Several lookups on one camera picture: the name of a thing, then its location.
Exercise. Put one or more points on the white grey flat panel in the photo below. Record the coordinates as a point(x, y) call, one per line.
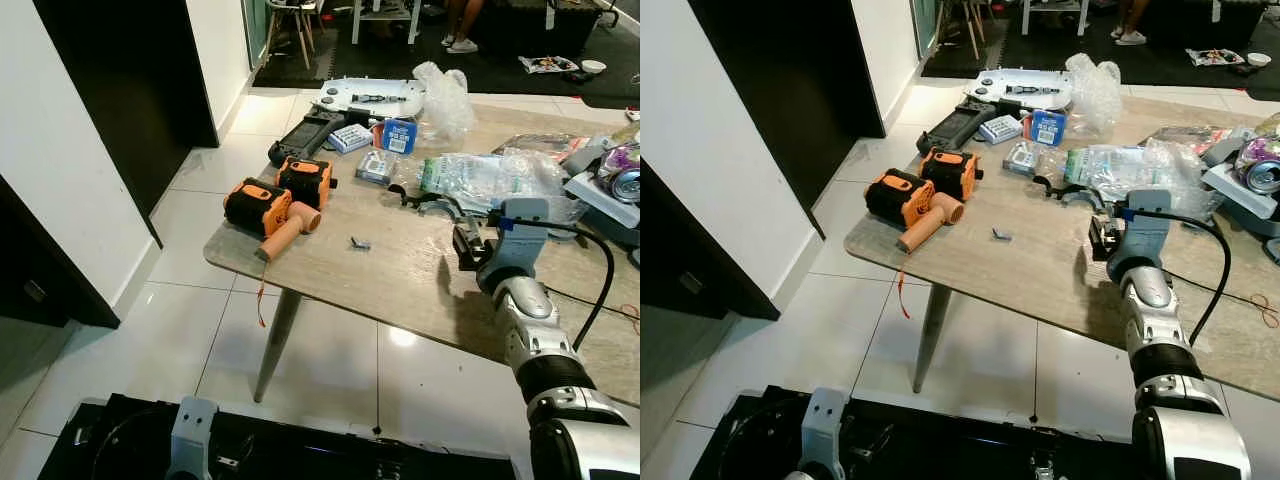
point(1020, 88)
point(375, 97)

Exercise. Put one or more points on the grey table leg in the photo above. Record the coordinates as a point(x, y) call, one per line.
point(930, 335)
point(275, 345)

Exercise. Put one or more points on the small grey metal clip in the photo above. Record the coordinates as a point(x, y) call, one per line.
point(1001, 235)
point(360, 243)

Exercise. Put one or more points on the orange black boxy tool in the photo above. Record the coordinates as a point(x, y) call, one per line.
point(305, 182)
point(950, 172)

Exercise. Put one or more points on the wooden leg chair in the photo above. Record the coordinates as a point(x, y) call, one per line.
point(295, 25)
point(962, 20)

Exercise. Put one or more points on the wood top table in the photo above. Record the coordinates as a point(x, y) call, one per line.
point(1040, 270)
point(400, 270)

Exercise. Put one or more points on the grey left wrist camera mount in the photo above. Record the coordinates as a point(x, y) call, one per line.
point(823, 425)
point(192, 430)

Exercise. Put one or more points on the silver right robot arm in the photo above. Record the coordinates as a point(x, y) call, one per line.
point(1152, 300)
point(535, 320)

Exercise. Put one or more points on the red printed flat packet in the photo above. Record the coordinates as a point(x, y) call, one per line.
point(1185, 138)
point(540, 145)

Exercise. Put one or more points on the black curved plastic piece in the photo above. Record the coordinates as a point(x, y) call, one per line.
point(425, 198)
point(1065, 190)

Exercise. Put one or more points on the black handheld controller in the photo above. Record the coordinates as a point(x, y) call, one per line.
point(305, 135)
point(955, 125)

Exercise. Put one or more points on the grey plastic tray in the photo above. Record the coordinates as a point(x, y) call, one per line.
point(600, 200)
point(1240, 190)

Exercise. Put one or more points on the colourful printed packet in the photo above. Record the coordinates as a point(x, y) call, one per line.
point(1215, 57)
point(548, 65)

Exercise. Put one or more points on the person legs white shoes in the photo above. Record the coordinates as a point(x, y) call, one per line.
point(462, 25)
point(1131, 20)

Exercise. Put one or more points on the white battery pack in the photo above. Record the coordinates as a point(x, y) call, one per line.
point(350, 138)
point(1000, 130)

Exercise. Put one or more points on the purple plastic wrapper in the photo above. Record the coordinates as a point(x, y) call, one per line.
point(1258, 148)
point(620, 157)

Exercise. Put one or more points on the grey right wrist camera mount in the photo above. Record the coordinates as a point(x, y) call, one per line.
point(520, 240)
point(1140, 232)

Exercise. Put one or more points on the small blue box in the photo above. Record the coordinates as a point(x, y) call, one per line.
point(1047, 128)
point(399, 136)

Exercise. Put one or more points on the white bowl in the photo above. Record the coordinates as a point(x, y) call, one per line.
point(1259, 60)
point(593, 67)

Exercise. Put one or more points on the small clear packet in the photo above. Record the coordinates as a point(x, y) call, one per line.
point(376, 167)
point(1024, 160)

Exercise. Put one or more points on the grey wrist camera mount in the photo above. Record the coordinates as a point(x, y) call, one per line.
point(520, 240)
point(192, 430)
point(1140, 232)
point(823, 425)

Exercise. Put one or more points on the crumpled clear plastic bag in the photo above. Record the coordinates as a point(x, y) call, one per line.
point(1095, 92)
point(445, 100)

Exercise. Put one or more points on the black door panel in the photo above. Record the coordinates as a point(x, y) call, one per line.
point(790, 90)
point(130, 100)

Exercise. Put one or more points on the black low cabinet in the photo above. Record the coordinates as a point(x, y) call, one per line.
point(45, 270)
point(690, 260)

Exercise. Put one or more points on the clear wrapper with green print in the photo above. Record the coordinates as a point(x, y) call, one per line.
point(1130, 172)
point(490, 180)

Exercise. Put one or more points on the black sofa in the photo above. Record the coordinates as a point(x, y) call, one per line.
point(530, 25)
point(1200, 20)

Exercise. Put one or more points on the orange rubber band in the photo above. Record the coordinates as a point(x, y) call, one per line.
point(1266, 310)
point(630, 315)

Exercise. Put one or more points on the silver drink can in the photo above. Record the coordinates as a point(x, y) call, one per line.
point(626, 185)
point(1265, 177)

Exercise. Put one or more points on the black rug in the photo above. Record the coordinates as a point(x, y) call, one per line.
point(1040, 55)
point(400, 65)

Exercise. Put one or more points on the white small table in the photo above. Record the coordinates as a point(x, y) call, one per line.
point(1055, 12)
point(385, 18)

